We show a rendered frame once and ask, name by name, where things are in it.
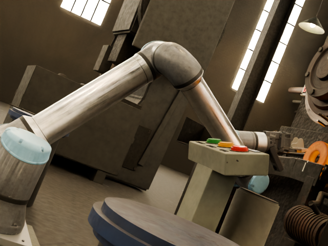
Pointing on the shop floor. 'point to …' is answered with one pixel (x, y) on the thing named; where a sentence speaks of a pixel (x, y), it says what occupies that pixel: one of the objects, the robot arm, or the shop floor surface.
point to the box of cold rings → (27, 79)
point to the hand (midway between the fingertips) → (304, 151)
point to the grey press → (142, 8)
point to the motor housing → (303, 227)
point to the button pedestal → (216, 180)
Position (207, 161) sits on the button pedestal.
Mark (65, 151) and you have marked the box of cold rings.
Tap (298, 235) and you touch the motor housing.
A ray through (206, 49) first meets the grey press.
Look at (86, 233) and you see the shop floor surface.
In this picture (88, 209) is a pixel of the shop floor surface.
